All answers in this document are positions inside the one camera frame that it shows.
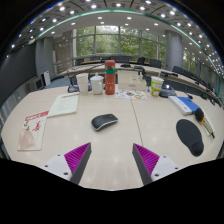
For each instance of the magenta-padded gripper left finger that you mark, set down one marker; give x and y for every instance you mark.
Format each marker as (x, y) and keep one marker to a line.
(76, 158)

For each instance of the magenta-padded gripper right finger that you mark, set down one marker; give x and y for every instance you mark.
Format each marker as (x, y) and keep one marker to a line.
(148, 159)

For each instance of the black computer mouse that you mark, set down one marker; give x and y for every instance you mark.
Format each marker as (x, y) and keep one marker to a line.
(104, 121)

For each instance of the black mouse pad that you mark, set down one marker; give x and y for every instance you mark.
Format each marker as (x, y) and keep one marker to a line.
(189, 135)

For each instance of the red and white brochure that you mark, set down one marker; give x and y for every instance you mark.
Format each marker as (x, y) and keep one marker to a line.
(32, 131)

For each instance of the white booklet with red header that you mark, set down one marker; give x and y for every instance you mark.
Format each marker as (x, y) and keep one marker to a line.
(64, 104)

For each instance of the blue and white book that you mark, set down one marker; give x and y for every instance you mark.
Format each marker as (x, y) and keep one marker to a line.
(183, 104)

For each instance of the colourful sticker sheet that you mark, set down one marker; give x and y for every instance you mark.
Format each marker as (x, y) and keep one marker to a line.
(130, 95)

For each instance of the black conference microphone console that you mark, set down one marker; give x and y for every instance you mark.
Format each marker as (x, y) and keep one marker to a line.
(167, 92)

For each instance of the black gooseneck microphone base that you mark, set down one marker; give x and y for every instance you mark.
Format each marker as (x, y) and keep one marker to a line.
(72, 88)

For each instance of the green-printed paper cup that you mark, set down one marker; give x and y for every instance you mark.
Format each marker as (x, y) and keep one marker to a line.
(156, 87)

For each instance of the white lidded mug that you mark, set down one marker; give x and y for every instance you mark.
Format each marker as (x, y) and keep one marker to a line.
(97, 85)

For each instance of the white cardboard box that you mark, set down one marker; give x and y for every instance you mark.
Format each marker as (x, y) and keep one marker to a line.
(130, 80)

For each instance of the red thermos bottle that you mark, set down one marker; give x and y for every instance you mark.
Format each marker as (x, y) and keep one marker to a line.
(110, 81)

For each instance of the grey boxy monitor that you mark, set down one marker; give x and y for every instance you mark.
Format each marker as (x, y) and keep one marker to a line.
(36, 84)

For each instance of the dark office chairs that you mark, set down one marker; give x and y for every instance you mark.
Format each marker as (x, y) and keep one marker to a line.
(154, 63)

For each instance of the ceiling lights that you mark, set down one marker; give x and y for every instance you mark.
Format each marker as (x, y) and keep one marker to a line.
(93, 6)

